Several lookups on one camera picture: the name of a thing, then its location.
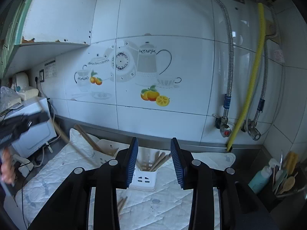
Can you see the brown wooden chopstick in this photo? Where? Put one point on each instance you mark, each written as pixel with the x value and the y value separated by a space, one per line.
pixel 86 136
pixel 122 205
pixel 119 203
pixel 90 137
pixel 64 137
pixel 161 156
pixel 161 162

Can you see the white plastic utensil holder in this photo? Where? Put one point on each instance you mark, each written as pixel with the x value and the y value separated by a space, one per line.
pixel 142 179

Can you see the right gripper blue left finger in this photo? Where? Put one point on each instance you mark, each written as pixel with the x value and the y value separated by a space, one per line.
pixel 130 161

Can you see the red handled water valve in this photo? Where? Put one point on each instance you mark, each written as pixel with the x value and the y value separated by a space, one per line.
pixel 221 124

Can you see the black utensil caddy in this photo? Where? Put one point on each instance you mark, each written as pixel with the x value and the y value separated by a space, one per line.
pixel 299 186

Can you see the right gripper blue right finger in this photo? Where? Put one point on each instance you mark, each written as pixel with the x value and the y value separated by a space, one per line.
pixel 178 162

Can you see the teal dish soap bottle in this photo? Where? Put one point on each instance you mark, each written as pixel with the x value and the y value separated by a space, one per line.
pixel 262 177

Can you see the white quilted mat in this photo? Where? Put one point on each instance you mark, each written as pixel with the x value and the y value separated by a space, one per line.
pixel 165 207

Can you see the white wall cabinet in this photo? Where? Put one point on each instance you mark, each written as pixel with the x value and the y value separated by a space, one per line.
pixel 33 31

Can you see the person's left hand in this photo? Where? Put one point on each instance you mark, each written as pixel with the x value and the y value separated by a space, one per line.
pixel 7 169

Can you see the chrome water valve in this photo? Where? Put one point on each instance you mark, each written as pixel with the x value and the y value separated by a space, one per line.
pixel 249 127

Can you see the white microwave oven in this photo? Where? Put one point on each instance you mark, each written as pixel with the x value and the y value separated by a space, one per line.
pixel 37 135

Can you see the wooden spoon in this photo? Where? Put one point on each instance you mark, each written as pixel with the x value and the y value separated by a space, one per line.
pixel 288 185

